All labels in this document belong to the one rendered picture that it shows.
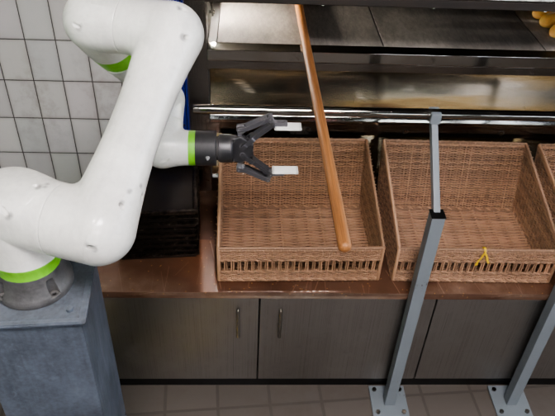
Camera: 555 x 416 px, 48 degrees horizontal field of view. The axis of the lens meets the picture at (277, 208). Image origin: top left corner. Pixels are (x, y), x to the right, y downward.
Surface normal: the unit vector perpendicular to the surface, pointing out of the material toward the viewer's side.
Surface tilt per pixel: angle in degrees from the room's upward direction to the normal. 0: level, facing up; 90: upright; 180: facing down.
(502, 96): 70
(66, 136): 90
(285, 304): 90
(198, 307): 90
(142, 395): 0
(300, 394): 0
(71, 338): 90
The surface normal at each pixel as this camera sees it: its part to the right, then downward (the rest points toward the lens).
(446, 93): 0.04, 0.33
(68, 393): 0.11, 0.63
